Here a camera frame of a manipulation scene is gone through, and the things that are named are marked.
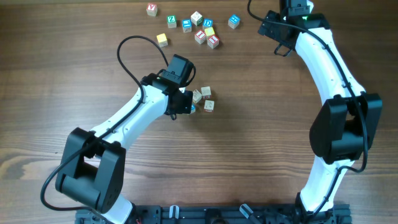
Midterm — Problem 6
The blue X wooden block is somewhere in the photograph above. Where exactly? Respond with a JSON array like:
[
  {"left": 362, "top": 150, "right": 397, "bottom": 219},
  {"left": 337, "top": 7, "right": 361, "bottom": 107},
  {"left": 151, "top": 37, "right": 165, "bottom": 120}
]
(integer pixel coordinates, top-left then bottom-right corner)
[{"left": 190, "top": 104, "right": 196, "bottom": 114}]

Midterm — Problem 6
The plain animal wooden block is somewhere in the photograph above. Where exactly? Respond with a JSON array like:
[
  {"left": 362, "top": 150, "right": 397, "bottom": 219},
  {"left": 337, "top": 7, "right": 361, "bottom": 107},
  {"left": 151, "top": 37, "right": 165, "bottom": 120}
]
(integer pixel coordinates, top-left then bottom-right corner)
[{"left": 191, "top": 11, "right": 203, "bottom": 26}]

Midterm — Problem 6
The blue H wooden block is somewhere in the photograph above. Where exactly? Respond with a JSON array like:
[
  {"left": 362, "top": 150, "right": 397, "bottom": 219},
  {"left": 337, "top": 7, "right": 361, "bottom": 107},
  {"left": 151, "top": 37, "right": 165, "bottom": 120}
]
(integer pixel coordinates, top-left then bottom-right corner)
[{"left": 228, "top": 14, "right": 240, "bottom": 29}]

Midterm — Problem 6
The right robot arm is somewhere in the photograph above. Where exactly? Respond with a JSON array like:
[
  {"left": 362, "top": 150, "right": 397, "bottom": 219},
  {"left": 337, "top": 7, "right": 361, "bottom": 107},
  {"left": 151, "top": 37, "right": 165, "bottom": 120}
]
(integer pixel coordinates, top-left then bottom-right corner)
[{"left": 259, "top": 1, "right": 382, "bottom": 223}]

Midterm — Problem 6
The green edged picture block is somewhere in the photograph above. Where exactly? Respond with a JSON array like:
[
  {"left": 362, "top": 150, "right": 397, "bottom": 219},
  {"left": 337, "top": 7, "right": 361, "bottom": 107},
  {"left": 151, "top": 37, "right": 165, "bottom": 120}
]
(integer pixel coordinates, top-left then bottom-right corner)
[{"left": 192, "top": 90, "right": 203, "bottom": 104}]

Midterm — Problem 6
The green Z wooden block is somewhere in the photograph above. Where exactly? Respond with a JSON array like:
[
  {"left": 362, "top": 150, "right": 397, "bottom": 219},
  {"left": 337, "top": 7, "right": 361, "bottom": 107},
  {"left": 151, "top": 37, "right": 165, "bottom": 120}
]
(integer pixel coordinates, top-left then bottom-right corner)
[{"left": 167, "top": 15, "right": 177, "bottom": 28}]

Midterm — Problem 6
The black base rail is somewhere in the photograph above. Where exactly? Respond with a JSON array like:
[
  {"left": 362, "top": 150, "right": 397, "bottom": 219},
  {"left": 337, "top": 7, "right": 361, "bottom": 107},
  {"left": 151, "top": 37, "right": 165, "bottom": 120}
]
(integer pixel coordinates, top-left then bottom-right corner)
[{"left": 75, "top": 204, "right": 353, "bottom": 224}]

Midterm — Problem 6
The blue D wooden block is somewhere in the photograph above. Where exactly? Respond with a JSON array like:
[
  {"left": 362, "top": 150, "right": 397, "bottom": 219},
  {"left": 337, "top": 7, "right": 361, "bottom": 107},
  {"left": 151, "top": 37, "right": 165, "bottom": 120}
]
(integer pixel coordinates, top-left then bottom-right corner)
[{"left": 202, "top": 18, "right": 213, "bottom": 30}]

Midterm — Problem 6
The right black cable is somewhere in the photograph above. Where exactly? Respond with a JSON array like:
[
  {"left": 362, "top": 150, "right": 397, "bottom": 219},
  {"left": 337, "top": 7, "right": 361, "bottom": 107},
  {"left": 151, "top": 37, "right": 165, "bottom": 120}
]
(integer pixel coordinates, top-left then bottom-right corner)
[{"left": 247, "top": 0, "right": 369, "bottom": 222}]

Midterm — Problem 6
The red edged animal block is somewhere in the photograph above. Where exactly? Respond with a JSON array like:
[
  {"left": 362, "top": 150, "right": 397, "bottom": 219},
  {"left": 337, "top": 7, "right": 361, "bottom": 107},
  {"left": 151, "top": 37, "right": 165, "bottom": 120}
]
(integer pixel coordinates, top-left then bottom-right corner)
[{"left": 204, "top": 100, "right": 215, "bottom": 113}]

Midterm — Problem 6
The yellow C wooden block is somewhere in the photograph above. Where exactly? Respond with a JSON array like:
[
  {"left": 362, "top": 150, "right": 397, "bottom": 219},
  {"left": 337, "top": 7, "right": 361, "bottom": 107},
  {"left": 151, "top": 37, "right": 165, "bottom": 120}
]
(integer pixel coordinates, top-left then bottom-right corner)
[{"left": 204, "top": 27, "right": 215, "bottom": 39}]

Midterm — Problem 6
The number 2 wooden block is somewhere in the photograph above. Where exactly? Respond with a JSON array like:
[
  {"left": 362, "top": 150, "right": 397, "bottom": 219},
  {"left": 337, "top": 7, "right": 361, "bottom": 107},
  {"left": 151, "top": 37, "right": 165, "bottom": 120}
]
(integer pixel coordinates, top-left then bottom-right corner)
[{"left": 201, "top": 86, "right": 211, "bottom": 99}]

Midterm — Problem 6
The left black cable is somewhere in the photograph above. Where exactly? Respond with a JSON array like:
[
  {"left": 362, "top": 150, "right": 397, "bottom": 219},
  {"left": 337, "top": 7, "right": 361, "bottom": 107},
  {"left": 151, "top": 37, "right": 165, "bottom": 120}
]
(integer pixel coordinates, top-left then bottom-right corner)
[{"left": 40, "top": 35, "right": 170, "bottom": 224}]

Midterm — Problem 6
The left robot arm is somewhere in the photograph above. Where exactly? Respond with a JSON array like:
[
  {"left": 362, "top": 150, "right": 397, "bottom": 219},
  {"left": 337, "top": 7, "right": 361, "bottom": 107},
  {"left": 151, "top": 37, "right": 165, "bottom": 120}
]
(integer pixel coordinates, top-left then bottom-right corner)
[{"left": 55, "top": 55, "right": 196, "bottom": 223}]

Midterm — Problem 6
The red I wooden block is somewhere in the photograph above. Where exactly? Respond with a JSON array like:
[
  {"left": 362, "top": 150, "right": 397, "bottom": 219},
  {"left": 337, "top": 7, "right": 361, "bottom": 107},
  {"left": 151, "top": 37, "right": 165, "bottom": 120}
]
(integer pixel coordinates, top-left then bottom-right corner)
[{"left": 194, "top": 29, "right": 206, "bottom": 44}]

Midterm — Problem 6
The blue L wooden block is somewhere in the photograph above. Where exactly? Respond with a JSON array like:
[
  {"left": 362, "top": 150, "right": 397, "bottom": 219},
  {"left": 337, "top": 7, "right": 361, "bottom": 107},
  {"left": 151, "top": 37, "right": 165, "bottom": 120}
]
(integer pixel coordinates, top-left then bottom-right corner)
[{"left": 182, "top": 19, "right": 192, "bottom": 33}]

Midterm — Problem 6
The red I block lower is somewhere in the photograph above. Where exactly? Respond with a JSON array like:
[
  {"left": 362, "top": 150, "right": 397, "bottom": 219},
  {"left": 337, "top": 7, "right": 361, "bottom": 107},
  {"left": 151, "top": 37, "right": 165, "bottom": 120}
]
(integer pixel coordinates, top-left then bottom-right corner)
[{"left": 207, "top": 35, "right": 220, "bottom": 49}]

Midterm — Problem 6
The red letter wooden block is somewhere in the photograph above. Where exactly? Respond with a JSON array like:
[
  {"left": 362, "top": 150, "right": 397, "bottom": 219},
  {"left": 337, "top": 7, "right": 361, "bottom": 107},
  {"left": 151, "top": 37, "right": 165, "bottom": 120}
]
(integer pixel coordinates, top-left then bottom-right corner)
[{"left": 146, "top": 3, "right": 158, "bottom": 17}]

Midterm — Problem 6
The yellow S wooden block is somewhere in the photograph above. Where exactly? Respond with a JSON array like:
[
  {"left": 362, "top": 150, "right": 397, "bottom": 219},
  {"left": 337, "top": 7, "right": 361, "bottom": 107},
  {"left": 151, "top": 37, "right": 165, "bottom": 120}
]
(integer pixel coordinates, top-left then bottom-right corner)
[{"left": 156, "top": 33, "right": 168, "bottom": 47}]

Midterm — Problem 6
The black cable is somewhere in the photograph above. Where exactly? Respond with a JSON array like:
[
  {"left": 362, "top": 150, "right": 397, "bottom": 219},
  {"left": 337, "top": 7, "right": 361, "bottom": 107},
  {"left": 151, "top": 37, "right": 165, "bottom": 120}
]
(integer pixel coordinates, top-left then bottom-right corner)
[
  {"left": 40, "top": 35, "right": 170, "bottom": 224},
  {"left": 247, "top": 0, "right": 369, "bottom": 222}
]

